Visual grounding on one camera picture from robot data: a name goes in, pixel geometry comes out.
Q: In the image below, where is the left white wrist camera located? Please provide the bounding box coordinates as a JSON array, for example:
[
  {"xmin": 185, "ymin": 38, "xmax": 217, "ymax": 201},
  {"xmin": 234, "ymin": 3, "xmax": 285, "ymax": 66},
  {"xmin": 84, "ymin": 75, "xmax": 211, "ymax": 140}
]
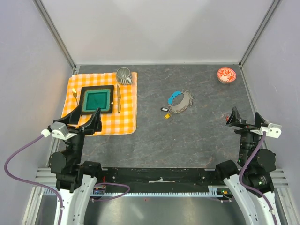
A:
[{"xmin": 41, "ymin": 122, "xmax": 77, "ymax": 141}]

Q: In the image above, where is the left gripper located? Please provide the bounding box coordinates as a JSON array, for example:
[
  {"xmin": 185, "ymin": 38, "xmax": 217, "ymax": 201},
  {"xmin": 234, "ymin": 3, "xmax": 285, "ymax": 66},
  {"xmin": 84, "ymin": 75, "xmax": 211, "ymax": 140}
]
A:
[{"xmin": 54, "ymin": 104, "xmax": 102, "ymax": 164}]

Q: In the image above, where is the red patterned bowl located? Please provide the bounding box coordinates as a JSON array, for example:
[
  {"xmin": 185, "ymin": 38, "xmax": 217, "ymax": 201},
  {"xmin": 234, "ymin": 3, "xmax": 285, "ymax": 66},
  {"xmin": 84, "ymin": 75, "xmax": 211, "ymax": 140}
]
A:
[{"xmin": 217, "ymin": 67, "xmax": 237, "ymax": 84}]

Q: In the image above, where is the black key tag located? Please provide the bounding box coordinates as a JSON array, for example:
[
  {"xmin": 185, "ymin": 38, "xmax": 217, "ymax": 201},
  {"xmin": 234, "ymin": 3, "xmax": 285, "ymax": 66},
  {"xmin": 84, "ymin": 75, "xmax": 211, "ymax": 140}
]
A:
[{"xmin": 160, "ymin": 107, "xmax": 169, "ymax": 112}]

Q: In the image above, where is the orange checkered cloth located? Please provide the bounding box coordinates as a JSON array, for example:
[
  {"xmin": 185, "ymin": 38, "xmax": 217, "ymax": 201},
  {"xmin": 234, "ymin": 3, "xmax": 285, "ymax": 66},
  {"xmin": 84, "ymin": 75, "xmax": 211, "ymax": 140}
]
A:
[{"xmin": 61, "ymin": 72, "xmax": 138, "ymax": 135}]

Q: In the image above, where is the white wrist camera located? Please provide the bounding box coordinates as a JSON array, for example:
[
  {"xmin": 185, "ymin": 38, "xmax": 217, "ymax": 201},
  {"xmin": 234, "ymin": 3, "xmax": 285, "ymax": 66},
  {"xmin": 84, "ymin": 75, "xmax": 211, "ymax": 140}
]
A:
[
  {"xmin": 41, "ymin": 122, "xmax": 77, "ymax": 141},
  {"xmin": 259, "ymin": 123, "xmax": 282, "ymax": 139}
]

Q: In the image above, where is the blue keyring with metal rings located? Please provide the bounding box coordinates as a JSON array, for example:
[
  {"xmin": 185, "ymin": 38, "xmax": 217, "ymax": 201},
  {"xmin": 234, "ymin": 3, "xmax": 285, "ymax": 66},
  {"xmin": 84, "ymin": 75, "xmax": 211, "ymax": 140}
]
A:
[{"xmin": 167, "ymin": 90, "xmax": 194, "ymax": 114}]

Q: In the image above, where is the purple cable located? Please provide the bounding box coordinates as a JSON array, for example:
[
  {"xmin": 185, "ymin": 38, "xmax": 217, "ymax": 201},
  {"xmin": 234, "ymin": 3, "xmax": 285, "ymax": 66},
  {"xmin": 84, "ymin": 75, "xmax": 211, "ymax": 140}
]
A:
[
  {"xmin": 4, "ymin": 134, "xmax": 131, "ymax": 225},
  {"xmin": 239, "ymin": 131, "xmax": 278, "ymax": 225}
]

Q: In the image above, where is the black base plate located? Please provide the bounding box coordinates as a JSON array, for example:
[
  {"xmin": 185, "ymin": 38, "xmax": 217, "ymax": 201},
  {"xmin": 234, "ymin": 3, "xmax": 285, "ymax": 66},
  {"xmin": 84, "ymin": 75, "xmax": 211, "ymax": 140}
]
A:
[{"xmin": 99, "ymin": 167, "xmax": 224, "ymax": 195}]

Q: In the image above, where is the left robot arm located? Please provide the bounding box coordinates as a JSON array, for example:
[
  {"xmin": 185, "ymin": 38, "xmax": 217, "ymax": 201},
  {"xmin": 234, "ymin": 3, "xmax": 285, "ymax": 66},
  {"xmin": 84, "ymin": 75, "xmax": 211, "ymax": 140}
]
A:
[{"xmin": 48, "ymin": 106, "xmax": 103, "ymax": 225}]

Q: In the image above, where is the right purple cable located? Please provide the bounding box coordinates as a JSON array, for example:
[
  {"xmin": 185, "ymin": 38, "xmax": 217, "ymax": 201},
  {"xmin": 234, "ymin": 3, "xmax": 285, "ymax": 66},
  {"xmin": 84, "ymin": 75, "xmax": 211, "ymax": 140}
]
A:
[{"xmin": 239, "ymin": 131, "xmax": 278, "ymax": 225}]

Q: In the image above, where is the green square plate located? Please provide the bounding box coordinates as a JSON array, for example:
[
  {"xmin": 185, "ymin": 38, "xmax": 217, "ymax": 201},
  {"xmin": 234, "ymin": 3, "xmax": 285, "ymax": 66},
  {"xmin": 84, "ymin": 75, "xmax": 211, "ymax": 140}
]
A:
[{"xmin": 79, "ymin": 85, "xmax": 114, "ymax": 115}]

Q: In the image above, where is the wooden handled knife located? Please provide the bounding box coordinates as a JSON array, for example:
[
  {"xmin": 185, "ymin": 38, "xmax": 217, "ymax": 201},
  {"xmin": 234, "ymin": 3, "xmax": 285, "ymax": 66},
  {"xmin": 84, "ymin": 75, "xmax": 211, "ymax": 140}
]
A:
[{"xmin": 117, "ymin": 85, "xmax": 121, "ymax": 113}]

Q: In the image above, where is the gold fork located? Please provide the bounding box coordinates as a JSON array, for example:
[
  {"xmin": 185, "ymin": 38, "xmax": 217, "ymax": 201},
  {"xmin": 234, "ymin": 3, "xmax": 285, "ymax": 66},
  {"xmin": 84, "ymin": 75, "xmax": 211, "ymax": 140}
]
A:
[{"xmin": 72, "ymin": 88, "xmax": 79, "ymax": 105}]

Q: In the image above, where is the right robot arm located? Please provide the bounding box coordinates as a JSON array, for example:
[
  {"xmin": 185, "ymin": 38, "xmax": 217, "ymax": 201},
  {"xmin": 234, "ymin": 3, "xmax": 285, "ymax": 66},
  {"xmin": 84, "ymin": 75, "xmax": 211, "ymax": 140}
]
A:
[{"xmin": 214, "ymin": 107, "xmax": 282, "ymax": 225}]

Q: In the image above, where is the grey striped mug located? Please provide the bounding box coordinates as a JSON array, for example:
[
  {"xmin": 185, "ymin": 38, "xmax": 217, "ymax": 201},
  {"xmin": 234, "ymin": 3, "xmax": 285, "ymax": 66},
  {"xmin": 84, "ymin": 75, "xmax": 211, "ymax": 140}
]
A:
[{"xmin": 116, "ymin": 67, "xmax": 133, "ymax": 85}]

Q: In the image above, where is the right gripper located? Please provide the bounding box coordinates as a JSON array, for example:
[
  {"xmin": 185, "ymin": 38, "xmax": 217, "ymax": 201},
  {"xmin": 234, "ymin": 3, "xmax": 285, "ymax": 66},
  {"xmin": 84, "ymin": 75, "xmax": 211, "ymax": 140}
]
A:
[{"xmin": 225, "ymin": 106, "xmax": 265, "ymax": 164}]

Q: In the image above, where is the grey cable duct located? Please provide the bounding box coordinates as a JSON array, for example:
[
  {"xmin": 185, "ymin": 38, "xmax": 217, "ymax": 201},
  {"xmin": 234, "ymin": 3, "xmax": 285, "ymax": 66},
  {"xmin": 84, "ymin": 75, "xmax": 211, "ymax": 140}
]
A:
[{"xmin": 44, "ymin": 182, "xmax": 232, "ymax": 199}]

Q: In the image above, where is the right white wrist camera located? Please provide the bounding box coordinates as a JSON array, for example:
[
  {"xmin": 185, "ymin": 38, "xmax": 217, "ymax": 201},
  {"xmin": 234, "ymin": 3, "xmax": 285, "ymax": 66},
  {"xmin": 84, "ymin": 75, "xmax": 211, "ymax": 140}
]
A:
[{"xmin": 259, "ymin": 123, "xmax": 282, "ymax": 139}]

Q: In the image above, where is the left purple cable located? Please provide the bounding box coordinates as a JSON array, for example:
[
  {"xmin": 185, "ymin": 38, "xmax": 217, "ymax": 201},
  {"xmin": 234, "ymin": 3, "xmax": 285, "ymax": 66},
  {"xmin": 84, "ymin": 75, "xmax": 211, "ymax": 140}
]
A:
[{"xmin": 4, "ymin": 134, "xmax": 131, "ymax": 225}]

